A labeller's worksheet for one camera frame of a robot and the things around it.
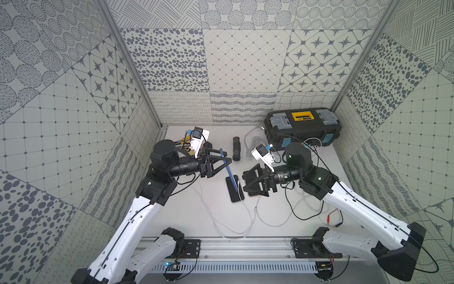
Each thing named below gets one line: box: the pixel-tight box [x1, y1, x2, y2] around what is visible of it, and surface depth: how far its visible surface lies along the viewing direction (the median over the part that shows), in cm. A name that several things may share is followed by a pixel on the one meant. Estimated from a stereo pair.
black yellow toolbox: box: [263, 107, 343, 151], surface depth 100 cm
